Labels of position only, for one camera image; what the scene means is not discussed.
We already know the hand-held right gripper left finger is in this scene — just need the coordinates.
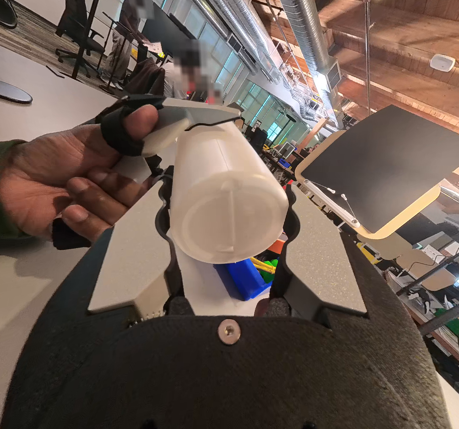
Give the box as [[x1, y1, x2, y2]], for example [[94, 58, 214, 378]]
[[86, 178, 183, 318]]

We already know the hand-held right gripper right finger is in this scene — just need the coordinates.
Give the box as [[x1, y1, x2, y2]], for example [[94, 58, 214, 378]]
[[271, 184, 368, 320]]

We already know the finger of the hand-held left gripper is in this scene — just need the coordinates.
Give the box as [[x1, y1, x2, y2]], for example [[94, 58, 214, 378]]
[[139, 98, 241, 159]]

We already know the white squeeze bottle black cap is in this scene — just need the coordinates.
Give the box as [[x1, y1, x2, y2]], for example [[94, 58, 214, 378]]
[[166, 121, 290, 265]]

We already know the person's left forearm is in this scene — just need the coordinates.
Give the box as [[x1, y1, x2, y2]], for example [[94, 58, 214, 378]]
[[0, 139, 22, 241]]

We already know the person's left hand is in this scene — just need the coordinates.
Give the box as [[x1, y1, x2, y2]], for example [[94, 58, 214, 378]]
[[4, 105, 162, 244]]

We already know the blue plastic bin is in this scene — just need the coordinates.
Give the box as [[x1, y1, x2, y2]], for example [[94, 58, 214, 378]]
[[214, 256, 277, 302]]

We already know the black computer monitor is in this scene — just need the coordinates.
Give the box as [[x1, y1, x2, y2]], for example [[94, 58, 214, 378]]
[[140, 6, 203, 65]]

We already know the white ceiling sensor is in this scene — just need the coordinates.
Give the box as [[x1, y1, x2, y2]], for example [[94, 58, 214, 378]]
[[430, 54, 457, 73]]

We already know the silver ceiling duct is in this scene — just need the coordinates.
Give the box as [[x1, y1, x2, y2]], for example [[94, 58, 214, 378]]
[[185, 0, 289, 79], [268, 0, 343, 108]]

